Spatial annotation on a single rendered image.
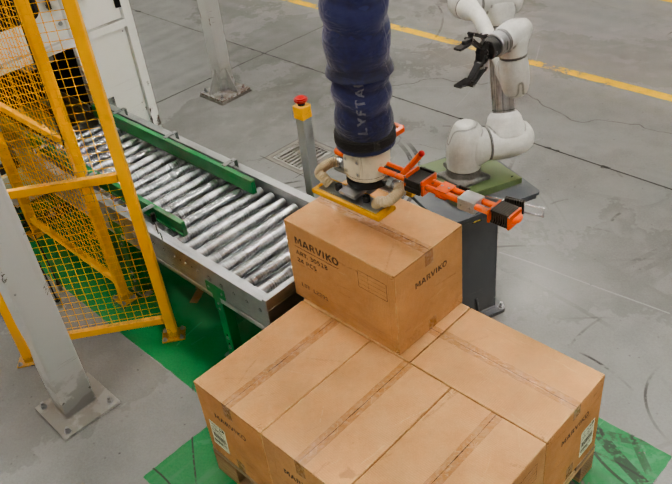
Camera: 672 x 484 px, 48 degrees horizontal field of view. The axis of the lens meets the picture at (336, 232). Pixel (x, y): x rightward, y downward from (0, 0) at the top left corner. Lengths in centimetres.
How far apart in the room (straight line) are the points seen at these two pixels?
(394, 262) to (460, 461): 73
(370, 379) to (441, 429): 35
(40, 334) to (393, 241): 161
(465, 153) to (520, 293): 100
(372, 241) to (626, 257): 189
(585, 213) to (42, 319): 304
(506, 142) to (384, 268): 99
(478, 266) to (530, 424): 117
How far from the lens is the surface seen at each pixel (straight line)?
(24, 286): 341
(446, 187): 262
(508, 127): 346
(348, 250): 287
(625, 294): 417
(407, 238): 290
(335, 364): 299
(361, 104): 260
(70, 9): 322
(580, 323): 397
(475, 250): 367
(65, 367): 371
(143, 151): 467
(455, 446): 271
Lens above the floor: 268
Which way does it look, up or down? 36 degrees down
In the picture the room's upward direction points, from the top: 7 degrees counter-clockwise
